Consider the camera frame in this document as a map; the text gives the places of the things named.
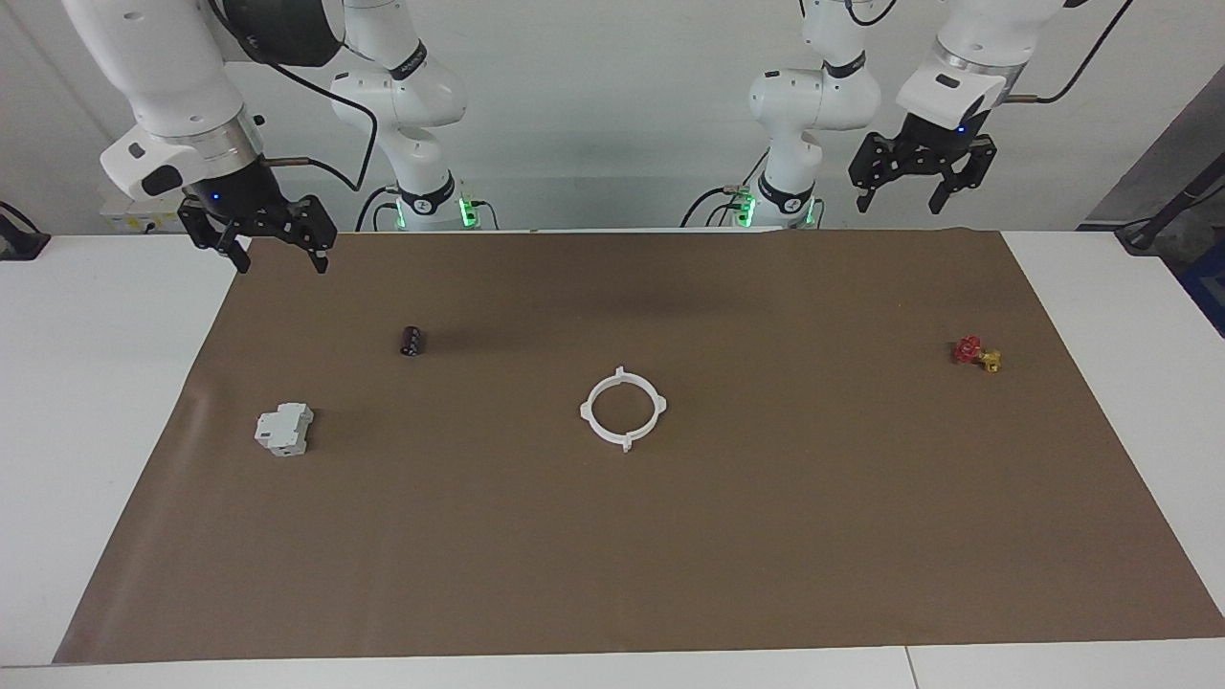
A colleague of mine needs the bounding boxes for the white circuit breaker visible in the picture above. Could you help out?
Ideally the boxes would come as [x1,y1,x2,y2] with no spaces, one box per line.
[255,403,315,457]

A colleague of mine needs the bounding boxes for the red-handled yellow valve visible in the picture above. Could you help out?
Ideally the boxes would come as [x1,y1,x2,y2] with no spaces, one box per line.
[952,335,1003,373]

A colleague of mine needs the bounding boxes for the black left base cables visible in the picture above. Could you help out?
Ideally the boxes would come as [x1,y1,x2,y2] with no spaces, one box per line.
[680,144,771,229]

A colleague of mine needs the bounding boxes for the black right base cables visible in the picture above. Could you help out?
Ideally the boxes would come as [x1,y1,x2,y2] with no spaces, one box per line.
[354,185,501,232]

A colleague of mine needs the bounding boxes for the black base cables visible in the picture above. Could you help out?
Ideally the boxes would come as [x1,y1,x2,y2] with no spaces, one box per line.
[354,185,501,232]
[680,144,771,229]

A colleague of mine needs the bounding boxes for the blue box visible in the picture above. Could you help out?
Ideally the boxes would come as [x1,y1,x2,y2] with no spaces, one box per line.
[1179,239,1225,338]

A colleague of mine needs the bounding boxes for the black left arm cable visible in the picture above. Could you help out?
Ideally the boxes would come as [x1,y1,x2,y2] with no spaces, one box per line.
[1003,0,1136,104]

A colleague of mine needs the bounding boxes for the white half-ring pipe clamp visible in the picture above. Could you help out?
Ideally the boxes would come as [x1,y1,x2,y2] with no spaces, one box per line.
[579,367,629,454]
[617,367,668,454]

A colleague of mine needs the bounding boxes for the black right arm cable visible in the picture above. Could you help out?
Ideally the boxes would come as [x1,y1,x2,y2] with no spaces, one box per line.
[206,0,380,193]

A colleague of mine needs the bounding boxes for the brown table mat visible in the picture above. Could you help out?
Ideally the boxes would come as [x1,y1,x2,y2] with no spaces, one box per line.
[53,230,1225,664]

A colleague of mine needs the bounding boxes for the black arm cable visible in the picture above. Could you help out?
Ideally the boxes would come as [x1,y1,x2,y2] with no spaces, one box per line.
[206,0,380,193]
[1003,0,1136,104]

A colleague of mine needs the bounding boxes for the white wall socket box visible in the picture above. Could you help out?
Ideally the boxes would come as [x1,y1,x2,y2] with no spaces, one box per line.
[99,185,192,233]

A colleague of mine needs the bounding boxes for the black stand with cable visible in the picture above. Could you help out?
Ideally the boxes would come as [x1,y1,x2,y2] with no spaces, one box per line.
[1115,148,1225,256]

